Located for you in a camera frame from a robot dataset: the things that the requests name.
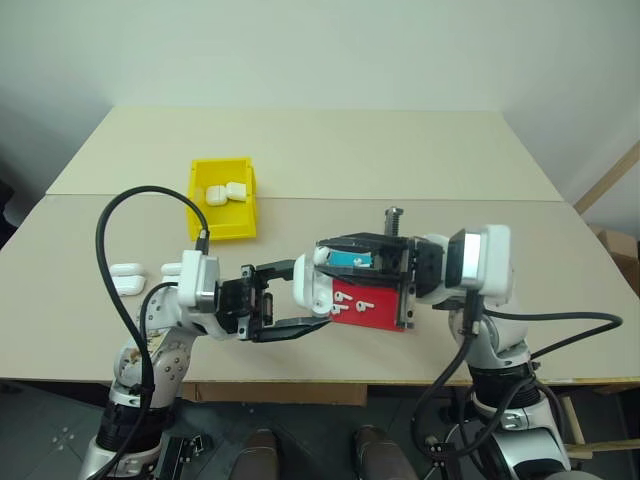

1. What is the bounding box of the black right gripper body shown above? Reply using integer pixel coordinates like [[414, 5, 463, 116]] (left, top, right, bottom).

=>
[[374, 233, 450, 332]]

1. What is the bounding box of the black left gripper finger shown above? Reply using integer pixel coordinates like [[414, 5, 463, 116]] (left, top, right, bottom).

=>
[[254, 257, 301, 288], [251, 316, 332, 344]]

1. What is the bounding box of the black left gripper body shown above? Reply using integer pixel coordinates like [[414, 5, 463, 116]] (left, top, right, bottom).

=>
[[214, 264, 275, 343]]

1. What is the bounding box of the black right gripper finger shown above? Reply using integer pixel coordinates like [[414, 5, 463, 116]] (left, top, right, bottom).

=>
[[314, 231, 412, 253], [318, 263, 402, 290]]

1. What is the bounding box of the yellow plastic bin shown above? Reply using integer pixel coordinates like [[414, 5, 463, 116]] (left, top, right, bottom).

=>
[[185, 157, 260, 243]]

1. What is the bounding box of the small blue block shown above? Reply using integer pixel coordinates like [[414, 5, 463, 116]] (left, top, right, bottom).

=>
[[329, 250, 377, 269]]

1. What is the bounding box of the red flat tray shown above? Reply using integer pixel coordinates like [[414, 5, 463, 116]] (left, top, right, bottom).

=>
[[329, 278, 402, 333]]

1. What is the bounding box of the brown cardboard strip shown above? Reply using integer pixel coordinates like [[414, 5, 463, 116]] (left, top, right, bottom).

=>
[[181, 382, 369, 407]]

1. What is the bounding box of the dark rounded brown shape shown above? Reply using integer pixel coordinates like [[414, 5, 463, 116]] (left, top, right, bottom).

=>
[[353, 424, 417, 480]]

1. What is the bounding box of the brown cardboard box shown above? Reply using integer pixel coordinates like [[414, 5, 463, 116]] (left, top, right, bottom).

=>
[[591, 226, 640, 297]]

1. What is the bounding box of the light wooden beam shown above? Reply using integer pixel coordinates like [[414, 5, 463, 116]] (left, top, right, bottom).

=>
[[573, 141, 640, 215]]

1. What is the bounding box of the grey metal threaded post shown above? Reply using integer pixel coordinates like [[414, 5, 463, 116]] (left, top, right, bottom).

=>
[[383, 206, 406, 237]]

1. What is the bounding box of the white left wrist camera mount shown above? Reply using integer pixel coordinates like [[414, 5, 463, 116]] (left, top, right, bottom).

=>
[[176, 249, 222, 309]]

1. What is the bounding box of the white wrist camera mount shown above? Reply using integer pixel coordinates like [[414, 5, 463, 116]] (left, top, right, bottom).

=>
[[176, 249, 222, 309], [446, 224, 514, 306]]

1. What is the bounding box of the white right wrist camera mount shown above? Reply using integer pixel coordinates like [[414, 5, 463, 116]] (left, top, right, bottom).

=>
[[446, 224, 514, 306]]

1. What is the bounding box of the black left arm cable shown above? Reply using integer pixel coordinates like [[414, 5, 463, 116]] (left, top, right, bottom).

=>
[[95, 185, 212, 480]]

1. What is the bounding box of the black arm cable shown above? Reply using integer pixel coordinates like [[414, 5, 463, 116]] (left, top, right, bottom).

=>
[[95, 185, 212, 480], [410, 288, 625, 457]]

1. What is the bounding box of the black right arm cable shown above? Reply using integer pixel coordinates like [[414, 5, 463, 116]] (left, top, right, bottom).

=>
[[410, 288, 625, 457]]

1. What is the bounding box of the light wooden frame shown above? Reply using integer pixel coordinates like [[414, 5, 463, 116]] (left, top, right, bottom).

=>
[[556, 388, 640, 454]]

